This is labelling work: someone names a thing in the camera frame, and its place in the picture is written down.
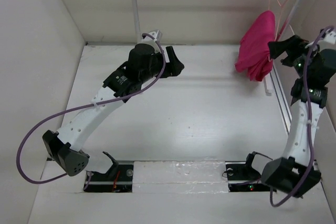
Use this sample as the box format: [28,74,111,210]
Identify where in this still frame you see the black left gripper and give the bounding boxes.
[139,47,183,84]

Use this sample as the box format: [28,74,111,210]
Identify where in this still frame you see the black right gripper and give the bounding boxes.
[263,38,318,83]

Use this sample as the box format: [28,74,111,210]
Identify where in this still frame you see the pink trousers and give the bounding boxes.
[235,10,275,82]

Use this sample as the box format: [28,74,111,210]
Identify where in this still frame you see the pink wire hanger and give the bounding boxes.
[267,0,290,42]

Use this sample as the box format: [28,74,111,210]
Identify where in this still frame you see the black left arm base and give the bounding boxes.
[83,152,134,193]

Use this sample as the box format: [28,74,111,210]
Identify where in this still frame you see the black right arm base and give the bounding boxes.
[222,151,273,193]

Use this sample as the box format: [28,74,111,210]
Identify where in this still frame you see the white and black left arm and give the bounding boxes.
[43,43,184,180]

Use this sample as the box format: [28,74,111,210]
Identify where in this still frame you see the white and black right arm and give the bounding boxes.
[259,35,335,198]

